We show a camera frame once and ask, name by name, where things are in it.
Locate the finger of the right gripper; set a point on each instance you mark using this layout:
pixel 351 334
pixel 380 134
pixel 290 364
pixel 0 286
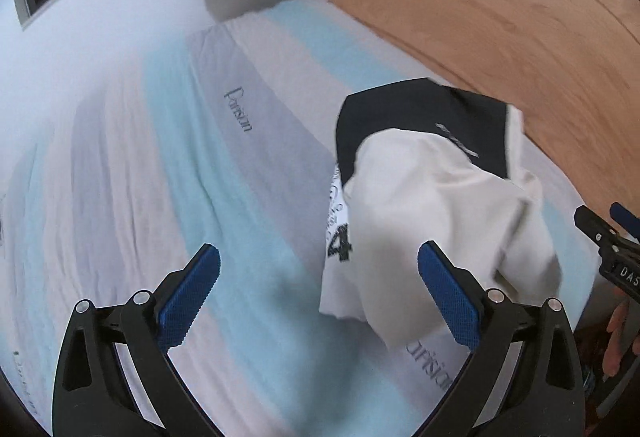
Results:
pixel 599 230
pixel 626 219

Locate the person's right hand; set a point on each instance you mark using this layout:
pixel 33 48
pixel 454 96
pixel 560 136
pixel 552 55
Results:
pixel 614 352

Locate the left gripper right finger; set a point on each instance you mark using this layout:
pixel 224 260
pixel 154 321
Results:
pixel 522 376

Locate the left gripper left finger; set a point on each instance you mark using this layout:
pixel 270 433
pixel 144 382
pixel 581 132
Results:
pixel 91 394

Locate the white and black printed shirt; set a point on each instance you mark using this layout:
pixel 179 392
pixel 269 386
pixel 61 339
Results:
pixel 419 162

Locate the striped bed sheet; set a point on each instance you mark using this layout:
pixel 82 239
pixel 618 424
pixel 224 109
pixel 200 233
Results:
pixel 225 137

